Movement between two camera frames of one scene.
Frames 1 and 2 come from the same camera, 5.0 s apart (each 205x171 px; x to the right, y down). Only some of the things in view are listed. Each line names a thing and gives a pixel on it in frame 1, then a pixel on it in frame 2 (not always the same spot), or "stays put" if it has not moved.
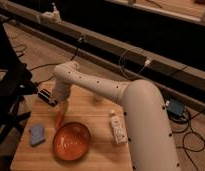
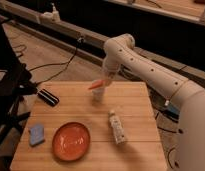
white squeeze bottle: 120,132 stays put
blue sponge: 36,134 stays put
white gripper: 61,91 to 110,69
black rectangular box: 45,95 stays put
